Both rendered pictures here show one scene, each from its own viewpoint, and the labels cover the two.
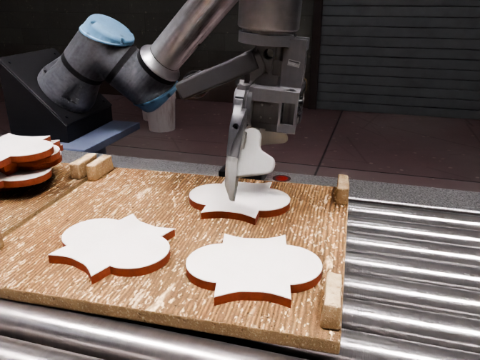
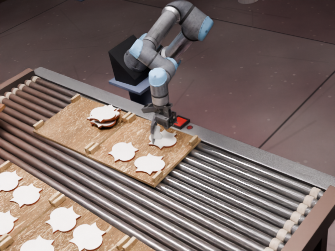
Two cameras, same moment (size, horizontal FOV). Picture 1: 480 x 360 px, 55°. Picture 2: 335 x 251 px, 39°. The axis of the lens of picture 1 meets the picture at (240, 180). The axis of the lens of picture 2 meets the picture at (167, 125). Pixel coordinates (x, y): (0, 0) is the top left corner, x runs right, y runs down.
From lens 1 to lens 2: 168 cm
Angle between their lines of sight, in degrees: 30
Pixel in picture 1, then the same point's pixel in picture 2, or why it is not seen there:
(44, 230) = (109, 143)
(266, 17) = (155, 102)
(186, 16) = (174, 45)
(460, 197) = (239, 146)
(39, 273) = (105, 157)
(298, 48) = (166, 109)
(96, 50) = not seen: hidden behind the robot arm
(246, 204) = (162, 143)
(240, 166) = (154, 136)
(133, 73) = not seen: hidden behind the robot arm
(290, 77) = (166, 114)
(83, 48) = not seen: hidden behind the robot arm
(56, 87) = (129, 63)
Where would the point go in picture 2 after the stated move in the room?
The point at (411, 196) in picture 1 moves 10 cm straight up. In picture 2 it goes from (223, 143) to (222, 126)
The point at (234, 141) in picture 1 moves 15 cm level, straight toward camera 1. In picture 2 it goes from (152, 130) to (137, 151)
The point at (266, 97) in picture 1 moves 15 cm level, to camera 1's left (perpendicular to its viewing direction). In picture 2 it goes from (159, 119) to (130, 115)
